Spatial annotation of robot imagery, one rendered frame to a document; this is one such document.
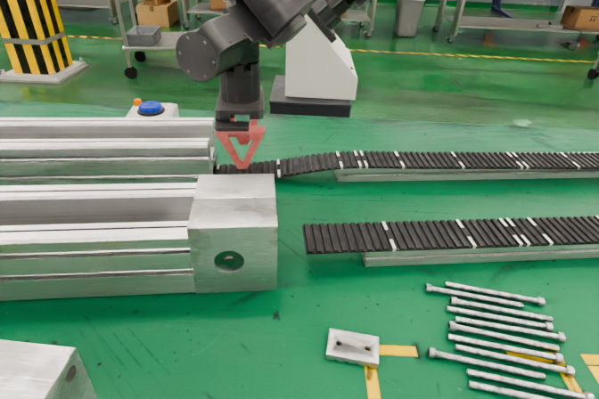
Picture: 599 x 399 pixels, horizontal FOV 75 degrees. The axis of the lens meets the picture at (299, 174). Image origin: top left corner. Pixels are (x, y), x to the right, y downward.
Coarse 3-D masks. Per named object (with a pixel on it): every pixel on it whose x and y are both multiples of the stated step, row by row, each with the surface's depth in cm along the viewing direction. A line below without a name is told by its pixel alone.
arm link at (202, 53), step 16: (240, 0) 49; (224, 16) 45; (240, 16) 47; (192, 32) 43; (208, 32) 42; (224, 32) 43; (240, 32) 45; (256, 32) 48; (288, 32) 47; (176, 48) 45; (192, 48) 44; (208, 48) 43; (224, 48) 43; (240, 48) 48; (192, 64) 45; (208, 64) 44; (224, 64) 45
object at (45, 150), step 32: (0, 128) 58; (32, 128) 58; (64, 128) 59; (96, 128) 59; (128, 128) 60; (160, 128) 60; (192, 128) 61; (0, 160) 54; (32, 160) 54; (64, 160) 54; (96, 160) 54; (128, 160) 55; (160, 160) 55; (192, 160) 56
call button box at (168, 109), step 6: (132, 108) 71; (138, 108) 71; (162, 108) 70; (168, 108) 71; (174, 108) 72; (132, 114) 68; (138, 114) 68; (144, 114) 68; (150, 114) 68; (156, 114) 68; (162, 114) 69; (168, 114) 69; (174, 114) 70
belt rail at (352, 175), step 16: (336, 176) 65; (352, 176) 63; (368, 176) 64; (384, 176) 64; (400, 176) 64; (416, 176) 65; (432, 176) 65; (448, 176) 65; (464, 176) 66; (480, 176) 66; (496, 176) 66; (512, 176) 67; (528, 176) 67; (544, 176) 67; (560, 176) 68; (576, 176) 68; (592, 176) 68
